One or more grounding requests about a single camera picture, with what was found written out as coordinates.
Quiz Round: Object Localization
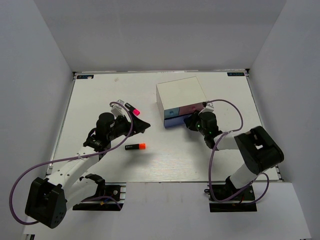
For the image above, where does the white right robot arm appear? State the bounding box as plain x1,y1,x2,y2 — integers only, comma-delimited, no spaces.
184,110,285,200

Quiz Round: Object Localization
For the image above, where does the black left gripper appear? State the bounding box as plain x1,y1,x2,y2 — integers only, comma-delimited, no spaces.
108,110,151,142

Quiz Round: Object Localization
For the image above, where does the orange highlighter marker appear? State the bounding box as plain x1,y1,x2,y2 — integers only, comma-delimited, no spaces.
125,143,146,151

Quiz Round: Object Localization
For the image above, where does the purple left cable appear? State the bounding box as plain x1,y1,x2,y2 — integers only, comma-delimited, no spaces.
8,100,133,225

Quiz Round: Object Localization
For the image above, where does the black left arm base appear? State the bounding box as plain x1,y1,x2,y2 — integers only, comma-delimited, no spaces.
72,183,127,212

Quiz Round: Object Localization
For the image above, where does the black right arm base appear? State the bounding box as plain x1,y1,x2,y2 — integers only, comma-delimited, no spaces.
204,184,257,213

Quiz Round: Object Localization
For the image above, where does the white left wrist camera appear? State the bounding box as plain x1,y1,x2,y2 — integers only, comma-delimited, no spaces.
110,99,125,118

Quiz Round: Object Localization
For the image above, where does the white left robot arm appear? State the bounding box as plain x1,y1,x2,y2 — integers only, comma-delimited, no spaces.
25,112,151,229

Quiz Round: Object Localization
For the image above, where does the white pastel drawer box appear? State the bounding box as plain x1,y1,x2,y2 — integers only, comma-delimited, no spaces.
156,76,207,128

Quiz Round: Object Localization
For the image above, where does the left corner logo sticker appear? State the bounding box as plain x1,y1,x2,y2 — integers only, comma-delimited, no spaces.
76,74,94,80

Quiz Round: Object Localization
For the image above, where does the right corner logo sticker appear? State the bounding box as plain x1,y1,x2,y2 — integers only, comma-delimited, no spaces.
227,72,245,77

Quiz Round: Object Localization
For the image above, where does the corner logo sticker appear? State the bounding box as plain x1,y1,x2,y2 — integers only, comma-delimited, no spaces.
76,74,94,80
227,72,245,77

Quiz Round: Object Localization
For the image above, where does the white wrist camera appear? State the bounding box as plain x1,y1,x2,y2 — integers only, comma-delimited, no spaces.
110,99,125,118
200,102,215,113

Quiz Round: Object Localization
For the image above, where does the pink highlighter marker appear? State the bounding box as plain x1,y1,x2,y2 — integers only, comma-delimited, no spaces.
125,102,140,116

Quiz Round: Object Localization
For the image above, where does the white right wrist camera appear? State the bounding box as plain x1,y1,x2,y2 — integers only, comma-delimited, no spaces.
200,102,215,113

